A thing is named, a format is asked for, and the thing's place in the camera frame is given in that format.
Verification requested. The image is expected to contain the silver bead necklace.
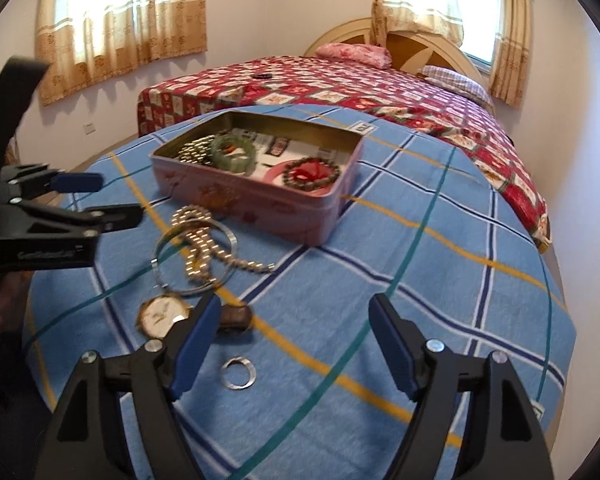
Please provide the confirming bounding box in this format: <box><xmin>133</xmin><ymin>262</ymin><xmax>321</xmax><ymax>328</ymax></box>
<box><xmin>171</xmin><ymin>205</ymin><xmax>276</xmax><ymax>286</ymax></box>

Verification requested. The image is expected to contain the silver bangle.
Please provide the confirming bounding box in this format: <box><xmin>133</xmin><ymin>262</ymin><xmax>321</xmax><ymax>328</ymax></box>
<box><xmin>151</xmin><ymin>220</ymin><xmax>240</xmax><ymax>297</ymax></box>

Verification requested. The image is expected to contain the blue plaid tablecloth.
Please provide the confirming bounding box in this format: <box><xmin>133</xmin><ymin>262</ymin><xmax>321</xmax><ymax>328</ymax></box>
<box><xmin>22</xmin><ymin>101</ymin><xmax>578</xmax><ymax>480</ymax></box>

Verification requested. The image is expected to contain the dark bead bracelet red cord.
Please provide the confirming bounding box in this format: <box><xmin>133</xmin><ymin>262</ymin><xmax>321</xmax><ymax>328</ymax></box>
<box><xmin>280</xmin><ymin>156</ymin><xmax>342</xmax><ymax>192</ymax></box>

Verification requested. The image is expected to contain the silver ring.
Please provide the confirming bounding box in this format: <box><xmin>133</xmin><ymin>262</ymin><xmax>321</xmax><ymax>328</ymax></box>
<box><xmin>220</xmin><ymin>356</ymin><xmax>257</xmax><ymax>390</ymax></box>

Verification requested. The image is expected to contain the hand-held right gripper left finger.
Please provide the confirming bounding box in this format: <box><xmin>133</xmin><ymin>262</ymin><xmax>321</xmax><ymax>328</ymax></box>
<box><xmin>32</xmin><ymin>292</ymin><xmax>223</xmax><ymax>480</ymax></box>

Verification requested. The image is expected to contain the green jade bracelet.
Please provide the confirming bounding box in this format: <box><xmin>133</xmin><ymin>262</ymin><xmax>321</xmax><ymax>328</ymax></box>
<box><xmin>210</xmin><ymin>132</ymin><xmax>258</xmax><ymax>176</ymax></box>

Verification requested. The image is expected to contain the cream wooden headboard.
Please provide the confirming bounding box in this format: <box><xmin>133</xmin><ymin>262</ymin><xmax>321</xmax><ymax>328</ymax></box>
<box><xmin>304</xmin><ymin>17</ymin><xmax>486</xmax><ymax>81</ymax></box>

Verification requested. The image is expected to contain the gold bead chain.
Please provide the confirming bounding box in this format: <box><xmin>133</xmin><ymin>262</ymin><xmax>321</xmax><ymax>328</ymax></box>
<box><xmin>172</xmin><ymin>135</ymin><xmax>218</xmax><ymax>166</ymax></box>

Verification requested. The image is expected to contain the pink tin box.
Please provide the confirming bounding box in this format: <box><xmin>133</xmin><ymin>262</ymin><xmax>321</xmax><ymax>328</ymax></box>
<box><xmin>149</xmin><ymin>111</ymin><xmax>366</xmax><ymax>247</ymax></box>

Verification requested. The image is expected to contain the plaid pillow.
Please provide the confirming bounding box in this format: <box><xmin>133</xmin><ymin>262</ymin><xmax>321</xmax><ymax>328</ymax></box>
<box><xmin>419</xmin><ymin>65</ymin><xmax>493</xmax><ymax>106</ymax></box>

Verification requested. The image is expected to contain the gold wristwatch brown strap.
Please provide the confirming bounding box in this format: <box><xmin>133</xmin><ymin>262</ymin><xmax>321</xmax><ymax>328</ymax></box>
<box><xmin>136</xmin><ymin>292</ymin><xmax>255</xmax><ymax>341</ymax></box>

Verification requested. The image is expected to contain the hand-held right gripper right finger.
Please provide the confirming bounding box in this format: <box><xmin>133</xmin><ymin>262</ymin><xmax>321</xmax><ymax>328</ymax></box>
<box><xmin>369</xmin><ymin>293</ymin><xmax>556</xmax><ymax>480</ymax></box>

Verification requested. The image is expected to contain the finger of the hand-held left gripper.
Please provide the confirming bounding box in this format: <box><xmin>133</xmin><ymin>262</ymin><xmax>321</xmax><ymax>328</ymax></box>
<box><xmin>2</xmin><ymin>164</ymin><xmax>105</xmax><ymax>202</ymax></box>
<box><xmin>10</xmin><ymin>199</ymin><xmax>145</xmax><ymax>242</ymax></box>

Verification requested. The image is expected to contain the beige curtain draped over headboard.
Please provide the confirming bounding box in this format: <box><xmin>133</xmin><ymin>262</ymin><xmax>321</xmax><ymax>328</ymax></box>
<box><xmin>370</xmin><ymin>0</ymin><xmax>465</xmax><ymax>48</ymax></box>

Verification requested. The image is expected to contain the window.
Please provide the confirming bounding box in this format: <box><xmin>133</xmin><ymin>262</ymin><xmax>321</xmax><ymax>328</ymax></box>
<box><xmin>452</xmin><ymin>0</ymin><xmax>501</xmax><ymax>68</ymax></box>

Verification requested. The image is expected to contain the bed with red patterned cover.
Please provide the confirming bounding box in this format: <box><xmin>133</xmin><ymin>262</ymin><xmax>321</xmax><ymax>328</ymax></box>
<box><xmin>136</xmin><ymin>56</ymin><xmax>551</xmax><ymax>253</ymax></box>

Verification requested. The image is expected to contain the narrow beige patterned curtain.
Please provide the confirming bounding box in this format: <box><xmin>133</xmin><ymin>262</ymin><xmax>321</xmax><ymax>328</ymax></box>
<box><xmin>487</xmin><ymin>0</ymin><xmax>533</xmax><ymax>109</ymax></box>

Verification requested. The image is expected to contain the wide beige patterned curtain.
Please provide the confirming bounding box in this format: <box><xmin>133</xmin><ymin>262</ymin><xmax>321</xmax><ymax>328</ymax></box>
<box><xmin>34</xmin><ymin>0</ymin><xmax>208</xmax><ymax>107</ymax></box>

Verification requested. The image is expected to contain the pink bangle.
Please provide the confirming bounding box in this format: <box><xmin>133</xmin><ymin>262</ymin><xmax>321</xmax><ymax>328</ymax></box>
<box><xmin>262</xmin><ymin>159</ymin><xmax>341</xmax><ymax>197</ymax></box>

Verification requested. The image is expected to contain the pink floral pillow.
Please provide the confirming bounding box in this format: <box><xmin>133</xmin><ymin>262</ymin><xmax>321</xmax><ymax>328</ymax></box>
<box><xmin>315</xmin><ymin>42</ymin><xmax>393</xmax><ymax>68</ymax></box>

